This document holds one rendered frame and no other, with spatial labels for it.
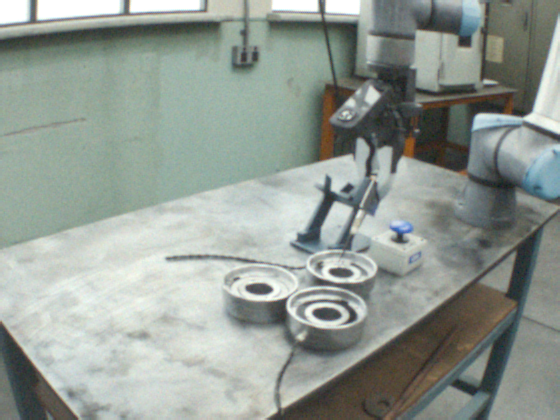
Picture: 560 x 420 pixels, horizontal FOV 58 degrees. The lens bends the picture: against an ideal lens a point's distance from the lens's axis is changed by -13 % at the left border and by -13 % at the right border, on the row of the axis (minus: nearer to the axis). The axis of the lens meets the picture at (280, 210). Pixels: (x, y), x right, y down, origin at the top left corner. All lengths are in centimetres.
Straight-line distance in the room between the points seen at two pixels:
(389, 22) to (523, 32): 378
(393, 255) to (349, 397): 29
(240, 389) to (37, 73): 175
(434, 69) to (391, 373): 210
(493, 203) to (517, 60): 347
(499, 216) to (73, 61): 168
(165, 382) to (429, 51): 255
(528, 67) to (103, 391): 423
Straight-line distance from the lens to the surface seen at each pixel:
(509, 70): 464
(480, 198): 120
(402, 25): 85
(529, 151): 108
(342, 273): 89
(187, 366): 70
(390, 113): 86
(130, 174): 252
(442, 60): 298
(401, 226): 94
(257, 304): 76
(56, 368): 71
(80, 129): 234
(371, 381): 110
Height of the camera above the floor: 122
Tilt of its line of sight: 21 degrees down
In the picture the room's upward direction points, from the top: 3 degrees clockwise
